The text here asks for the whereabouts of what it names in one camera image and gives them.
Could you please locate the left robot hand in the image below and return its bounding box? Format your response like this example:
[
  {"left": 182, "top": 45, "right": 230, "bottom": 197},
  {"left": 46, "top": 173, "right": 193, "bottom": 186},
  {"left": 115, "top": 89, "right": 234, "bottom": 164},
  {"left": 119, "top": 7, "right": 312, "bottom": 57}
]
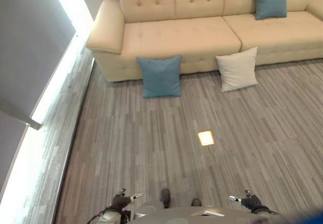
[{"left": 111, "top": 188, "right": 143, "bottom": 211}]

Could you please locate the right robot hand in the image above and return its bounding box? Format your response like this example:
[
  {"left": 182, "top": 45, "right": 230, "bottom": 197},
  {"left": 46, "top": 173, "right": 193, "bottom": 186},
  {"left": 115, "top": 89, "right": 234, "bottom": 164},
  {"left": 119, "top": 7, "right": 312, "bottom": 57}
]
[{"left": 228, "top": 189, "right": 262, "bottom": 213}]

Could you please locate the cream tufted sectional sofa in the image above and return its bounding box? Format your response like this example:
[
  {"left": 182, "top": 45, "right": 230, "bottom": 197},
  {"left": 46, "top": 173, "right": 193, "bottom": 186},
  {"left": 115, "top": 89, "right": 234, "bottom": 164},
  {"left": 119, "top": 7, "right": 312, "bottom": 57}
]
[{"left": 86, "top": 0, "right": 323, "bottom": 83}]

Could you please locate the dark left robot foot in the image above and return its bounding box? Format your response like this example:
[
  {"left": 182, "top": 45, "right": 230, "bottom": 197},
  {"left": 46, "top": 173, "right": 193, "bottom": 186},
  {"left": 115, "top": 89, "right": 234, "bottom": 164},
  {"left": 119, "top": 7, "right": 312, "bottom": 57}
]
[{"left": 159, "top": 188, "right": 172, "bottom": 208}]

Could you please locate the silver robot body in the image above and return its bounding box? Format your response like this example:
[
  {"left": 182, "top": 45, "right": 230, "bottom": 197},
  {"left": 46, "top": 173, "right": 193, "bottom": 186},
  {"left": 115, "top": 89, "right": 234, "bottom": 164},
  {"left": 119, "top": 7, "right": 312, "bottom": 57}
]
[{"left": 128, "top": 200, "right": 265, "bottom": 224}]

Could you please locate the white baseboard light strip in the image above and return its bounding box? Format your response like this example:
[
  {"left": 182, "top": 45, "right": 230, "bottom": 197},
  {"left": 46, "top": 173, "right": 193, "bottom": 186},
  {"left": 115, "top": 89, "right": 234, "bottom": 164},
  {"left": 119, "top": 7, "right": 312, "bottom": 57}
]
[{"left": 0, "top": 0, "right": 94, "bottom": 197}]

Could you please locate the blue square cushion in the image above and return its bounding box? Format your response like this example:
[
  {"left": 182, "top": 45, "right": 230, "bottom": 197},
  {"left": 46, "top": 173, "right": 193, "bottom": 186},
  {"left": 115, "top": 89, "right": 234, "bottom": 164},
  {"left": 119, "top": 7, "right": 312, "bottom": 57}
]
[
  {"left": 136, "top": 55, "right": 183, "bottom": 99},
  {"left": 254, "top": 0, "right": 288, "bottom": 21}
]

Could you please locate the white square cushion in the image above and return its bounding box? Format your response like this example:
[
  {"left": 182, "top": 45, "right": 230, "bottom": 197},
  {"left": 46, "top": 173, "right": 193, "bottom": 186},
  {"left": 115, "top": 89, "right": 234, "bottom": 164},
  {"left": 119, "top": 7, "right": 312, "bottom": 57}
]
[{"left": 215, "top": 46, "right": 258, "bottom": 93}]

